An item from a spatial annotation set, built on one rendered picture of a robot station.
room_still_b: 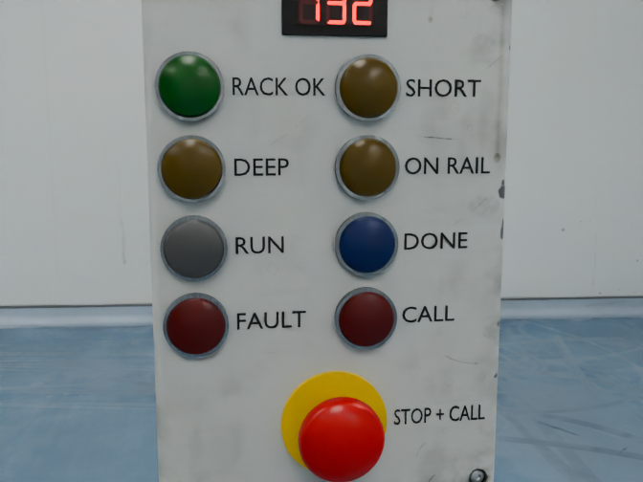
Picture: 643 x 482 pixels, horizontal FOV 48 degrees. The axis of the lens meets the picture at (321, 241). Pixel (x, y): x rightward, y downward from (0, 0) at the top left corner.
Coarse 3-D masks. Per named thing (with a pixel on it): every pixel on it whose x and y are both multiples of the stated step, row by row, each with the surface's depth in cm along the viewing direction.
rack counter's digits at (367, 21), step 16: (304, 0) 32; (320, 0) 32; (336, 0) 32; (352, 0) 32; (368, 0) 32; (304, 16) 32; (320, 16) 32; (336, 16) 32; (352, 16) 32; (368, 16) 32
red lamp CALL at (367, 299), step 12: (348, 300) 34; (360, 300) 34; (372, 300) 34; (384, 300) 34; (348, 312) 34; (360, 312) 34; (372, 312) 34; (384, 312) 34; (348, 324) 34; (360, 324) 34; (372, 324) 34; (384, 324) 34; (348, 336) 34; (360, 336) 34; (372, 336) 34; (384, 336) 34
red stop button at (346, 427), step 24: (336, 408) 32; (360, 408) 33; (312, 432) 32; (336, 432) 32; (360, 432) 32; (384, 432) 33; (312, 456) 32; (336, 456) 32; (360, 456) 33; (336, 480) 33
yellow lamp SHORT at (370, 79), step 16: (352, 64) 32; (368, 64) 32; (384, 64) 32; (352, 80) 32; (368, 80) 32; (384, 80) 32; (352, 96) 32; (368, 96) 32; (384, 96) 33; (352, 112) 33; (368, 112) 33; (384, 112) 33
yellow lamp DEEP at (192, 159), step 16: (176, 144) 32; (192, 144) 32; (208, 144) 32; (176, 160) 32; (192, 160) 32; (208, 160) 32; (176, 176) 32; (192, 176) 32; (208, 176) 32; (176, 192) 32; (192, 192) 32; (208, 192) 32
